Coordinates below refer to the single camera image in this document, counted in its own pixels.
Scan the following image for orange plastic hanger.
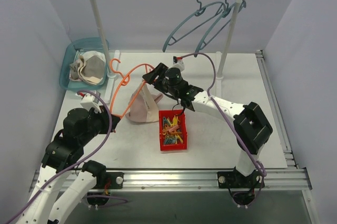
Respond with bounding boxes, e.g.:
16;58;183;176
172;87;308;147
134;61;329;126
108;58;156;118

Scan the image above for pink beige underwear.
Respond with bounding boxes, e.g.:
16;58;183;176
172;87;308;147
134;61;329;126
125;83;163;124

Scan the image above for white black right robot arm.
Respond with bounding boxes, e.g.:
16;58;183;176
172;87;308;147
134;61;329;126
142;63;273;187

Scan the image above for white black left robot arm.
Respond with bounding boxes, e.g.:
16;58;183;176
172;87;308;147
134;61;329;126
18;106;121;223

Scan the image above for teal hanger inner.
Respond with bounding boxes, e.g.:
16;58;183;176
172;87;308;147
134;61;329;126
162;0;231;52

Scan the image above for teal hanger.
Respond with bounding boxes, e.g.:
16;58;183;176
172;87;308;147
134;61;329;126
162;0;231;52
194;0;247;58

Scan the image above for teal hanger outer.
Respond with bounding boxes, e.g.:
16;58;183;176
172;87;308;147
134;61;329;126
194;0;247;58

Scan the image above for pile of colourful clothespins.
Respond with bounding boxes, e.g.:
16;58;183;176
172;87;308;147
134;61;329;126
162;115;184;146

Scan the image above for red plastic bin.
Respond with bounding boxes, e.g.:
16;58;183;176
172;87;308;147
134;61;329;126
158;109;187;151

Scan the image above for folded cloths in basket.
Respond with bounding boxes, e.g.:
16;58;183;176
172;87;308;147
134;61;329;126
69;50;106;86

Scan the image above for teal plastic basket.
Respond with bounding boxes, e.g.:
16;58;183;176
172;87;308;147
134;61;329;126
59;37;107;92

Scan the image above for white metal clothes rack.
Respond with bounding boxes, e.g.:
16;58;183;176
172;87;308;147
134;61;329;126
83;0;247;105

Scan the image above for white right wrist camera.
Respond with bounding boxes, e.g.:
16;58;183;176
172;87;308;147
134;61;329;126
171;56;185;72

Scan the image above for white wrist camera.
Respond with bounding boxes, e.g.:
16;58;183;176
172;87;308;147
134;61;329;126
171;56;185;72
76;91;101;113

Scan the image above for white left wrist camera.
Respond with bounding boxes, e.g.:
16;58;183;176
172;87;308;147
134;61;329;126
76;91;101;113

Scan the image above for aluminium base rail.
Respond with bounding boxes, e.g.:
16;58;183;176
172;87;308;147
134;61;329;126
28;167;311;192

